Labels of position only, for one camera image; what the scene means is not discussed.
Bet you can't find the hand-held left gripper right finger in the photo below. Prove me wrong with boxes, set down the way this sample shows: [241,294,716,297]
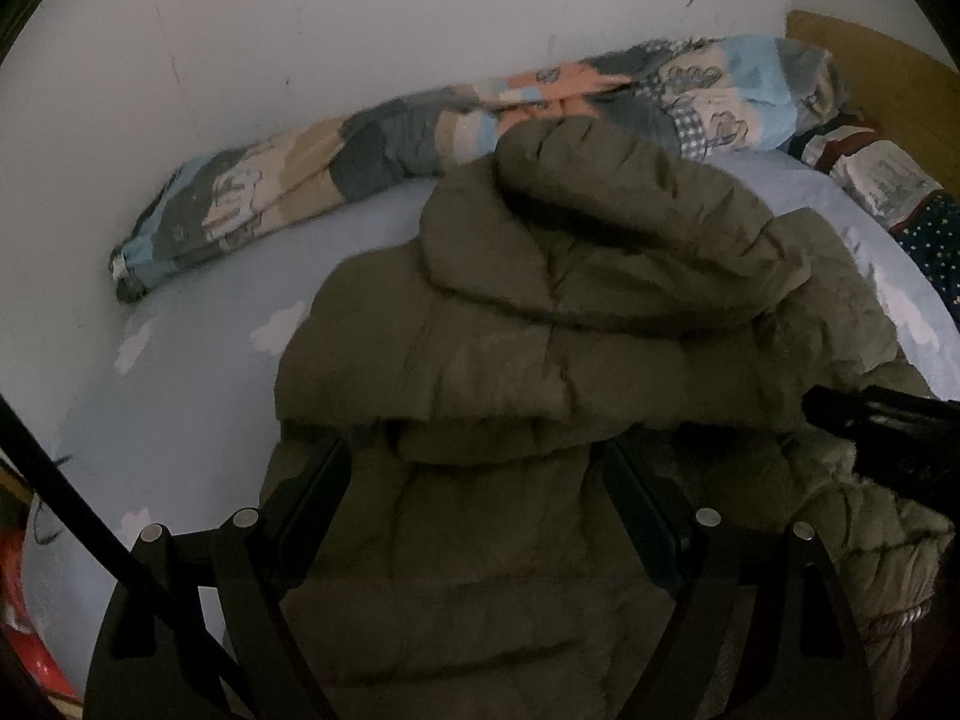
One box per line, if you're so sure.
[600,439,875,720]

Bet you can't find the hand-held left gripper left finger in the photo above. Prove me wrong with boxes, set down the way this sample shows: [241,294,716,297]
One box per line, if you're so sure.
[86,431,353,720]

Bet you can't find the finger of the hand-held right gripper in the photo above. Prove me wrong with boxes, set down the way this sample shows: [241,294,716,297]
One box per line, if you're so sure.
[801,385,960,511]

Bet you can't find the olive hooded puffer jacket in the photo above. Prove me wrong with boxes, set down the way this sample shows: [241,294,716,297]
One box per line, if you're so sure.
[259,118,953,720]

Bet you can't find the light blue cloud bed sheet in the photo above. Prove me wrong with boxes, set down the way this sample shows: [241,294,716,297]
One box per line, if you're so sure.
[19,146,960,698]

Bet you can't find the black eyeglasses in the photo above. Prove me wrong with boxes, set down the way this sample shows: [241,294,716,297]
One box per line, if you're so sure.
[30,450,76,545]

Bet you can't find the red plastic bag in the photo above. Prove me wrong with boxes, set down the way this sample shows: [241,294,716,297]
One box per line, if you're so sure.
[0,529,83,702]

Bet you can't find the rolled patchwork print quilt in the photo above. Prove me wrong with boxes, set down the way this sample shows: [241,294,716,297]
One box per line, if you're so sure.
[111,34,848,306]

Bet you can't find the wooden headboard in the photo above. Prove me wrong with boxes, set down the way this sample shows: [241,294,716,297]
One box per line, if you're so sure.
[786,10,960,196]

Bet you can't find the black cable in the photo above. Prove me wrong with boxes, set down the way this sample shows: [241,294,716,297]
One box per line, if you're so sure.
[0,397,233,698]

